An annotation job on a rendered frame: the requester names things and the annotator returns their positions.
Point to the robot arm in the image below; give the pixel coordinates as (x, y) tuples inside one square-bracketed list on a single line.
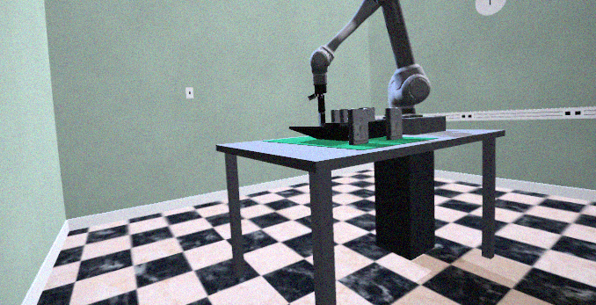
[(411, 84)]

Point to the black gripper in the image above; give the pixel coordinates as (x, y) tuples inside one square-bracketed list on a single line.
[(321, 89)]

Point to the grey hard drive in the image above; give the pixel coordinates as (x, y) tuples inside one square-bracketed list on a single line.
[(343, 115), (394, 123), (371, 113), (335, 116), (357, 126)]

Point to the green flat mat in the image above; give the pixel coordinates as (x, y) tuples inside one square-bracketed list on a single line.
[(373, 143)]

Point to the status display screen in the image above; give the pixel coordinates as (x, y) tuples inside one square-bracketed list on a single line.
[(321, 133)]

